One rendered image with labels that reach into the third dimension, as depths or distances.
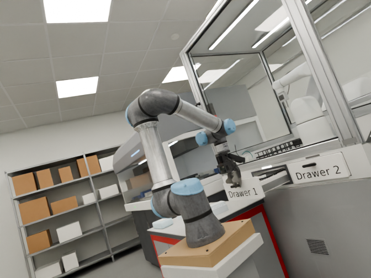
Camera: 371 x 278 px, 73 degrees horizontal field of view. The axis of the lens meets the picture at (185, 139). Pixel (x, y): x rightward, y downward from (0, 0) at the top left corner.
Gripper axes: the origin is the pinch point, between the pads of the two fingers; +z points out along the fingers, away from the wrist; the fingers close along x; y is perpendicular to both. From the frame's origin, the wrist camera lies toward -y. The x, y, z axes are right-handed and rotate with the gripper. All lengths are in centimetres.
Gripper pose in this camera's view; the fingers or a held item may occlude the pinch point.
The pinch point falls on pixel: (238, 185)
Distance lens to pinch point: 144.3
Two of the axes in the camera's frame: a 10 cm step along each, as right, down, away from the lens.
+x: 4.5, -2.6, -8.5
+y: -8.4, 2.1, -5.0
